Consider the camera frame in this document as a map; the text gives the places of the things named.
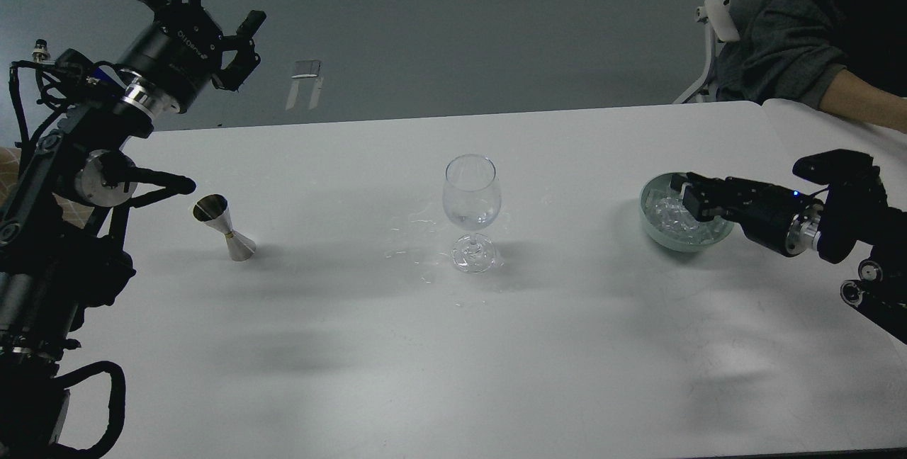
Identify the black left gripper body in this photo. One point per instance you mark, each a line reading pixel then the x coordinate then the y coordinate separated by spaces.
pixel 177 53

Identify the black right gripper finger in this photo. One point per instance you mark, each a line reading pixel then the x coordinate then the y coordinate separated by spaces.
pixel 707 202
pixel 706 187

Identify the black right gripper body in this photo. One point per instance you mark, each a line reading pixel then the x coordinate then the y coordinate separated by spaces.
pixel 783 220

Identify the steel double jigger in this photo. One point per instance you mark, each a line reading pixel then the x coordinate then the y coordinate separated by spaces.
pixel 213 211

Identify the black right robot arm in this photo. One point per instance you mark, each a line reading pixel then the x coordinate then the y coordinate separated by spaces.
pixel 851 207

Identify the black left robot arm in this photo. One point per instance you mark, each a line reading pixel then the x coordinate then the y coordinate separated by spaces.
pixel 74 117

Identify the clear ice cubes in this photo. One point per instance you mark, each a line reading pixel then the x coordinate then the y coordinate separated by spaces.
pixel 669 214

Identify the clear wine glass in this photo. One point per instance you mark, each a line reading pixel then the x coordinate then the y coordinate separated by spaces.
pixel 472 199

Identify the green bowl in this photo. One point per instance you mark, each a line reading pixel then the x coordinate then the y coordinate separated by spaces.
pixel 655 232

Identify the white office chair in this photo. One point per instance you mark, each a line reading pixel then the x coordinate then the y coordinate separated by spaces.
pixel 719 30

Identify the checkered beige cloth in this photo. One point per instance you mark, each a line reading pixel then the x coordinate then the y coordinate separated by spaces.
pixel 7 168

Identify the person in grey clothes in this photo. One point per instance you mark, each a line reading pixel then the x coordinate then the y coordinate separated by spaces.
pixel 843 57

